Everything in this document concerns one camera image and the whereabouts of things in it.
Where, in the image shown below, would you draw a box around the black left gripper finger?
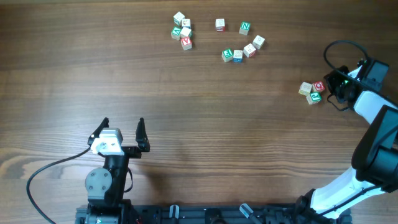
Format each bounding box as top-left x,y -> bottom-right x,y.
136,118 -> 150,152
87,117 -> 109,146

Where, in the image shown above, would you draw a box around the green A letter block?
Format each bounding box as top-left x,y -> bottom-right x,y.
170,27 -> 182,40

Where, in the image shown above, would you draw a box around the green N letter block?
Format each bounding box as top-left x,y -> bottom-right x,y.
239,21 -> 251,35

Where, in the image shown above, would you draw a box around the yellow edged picture block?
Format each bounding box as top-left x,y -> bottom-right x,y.
252,35 -> 265,50

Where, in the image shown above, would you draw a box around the block with blue side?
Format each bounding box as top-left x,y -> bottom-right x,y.
181,19 -> 191,29

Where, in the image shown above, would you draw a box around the red V letter block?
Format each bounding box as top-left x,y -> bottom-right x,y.
180,37 -> 192,50

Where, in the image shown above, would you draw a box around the red letter wooden block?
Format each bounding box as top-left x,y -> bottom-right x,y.
312,81 -> 325,93

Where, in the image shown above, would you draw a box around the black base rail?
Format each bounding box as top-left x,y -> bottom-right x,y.
75,203 -> 353,224

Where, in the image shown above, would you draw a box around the green J letter block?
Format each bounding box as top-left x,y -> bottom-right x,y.
306,92 -> 322,105

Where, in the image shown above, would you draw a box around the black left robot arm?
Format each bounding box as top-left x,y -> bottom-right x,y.
75,118 -> 150,224

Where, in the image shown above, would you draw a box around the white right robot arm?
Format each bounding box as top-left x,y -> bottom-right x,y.
292,63 -> 397,223

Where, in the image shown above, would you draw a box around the plain top far-left block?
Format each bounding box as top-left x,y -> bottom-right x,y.
173,11 -> 185,26

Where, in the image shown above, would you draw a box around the snail picture blue block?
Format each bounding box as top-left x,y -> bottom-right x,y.
233,50 -> 243,63

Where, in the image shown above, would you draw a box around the green E letter block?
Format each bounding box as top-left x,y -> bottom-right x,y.
221,49 -> 233,62

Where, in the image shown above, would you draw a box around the block with red side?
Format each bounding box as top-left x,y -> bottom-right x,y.
215,19 -> 226,32

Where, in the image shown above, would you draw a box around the black left camera cable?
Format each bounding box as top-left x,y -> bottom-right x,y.
25,146 -> 93,224

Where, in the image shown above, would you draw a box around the green Z side block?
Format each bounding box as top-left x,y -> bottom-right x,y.
180,27 -> 192,38

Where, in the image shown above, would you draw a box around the yellow side picture block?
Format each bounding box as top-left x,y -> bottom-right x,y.
298,82 -> 312,96

